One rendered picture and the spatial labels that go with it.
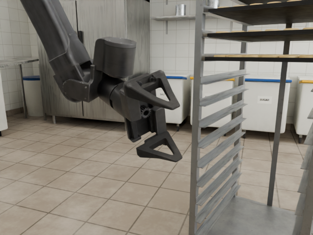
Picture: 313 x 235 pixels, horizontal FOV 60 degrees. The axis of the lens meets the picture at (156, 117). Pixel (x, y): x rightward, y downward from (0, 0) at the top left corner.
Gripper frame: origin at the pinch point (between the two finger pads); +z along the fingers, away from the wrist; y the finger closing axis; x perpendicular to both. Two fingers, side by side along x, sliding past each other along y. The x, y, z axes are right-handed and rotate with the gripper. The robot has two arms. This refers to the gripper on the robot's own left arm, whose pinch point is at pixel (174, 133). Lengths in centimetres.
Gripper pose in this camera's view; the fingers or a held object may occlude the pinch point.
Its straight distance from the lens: 40.2
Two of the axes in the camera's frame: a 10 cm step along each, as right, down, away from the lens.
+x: -7.9, 4.0, -4.5
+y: 0.9, 8.2, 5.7
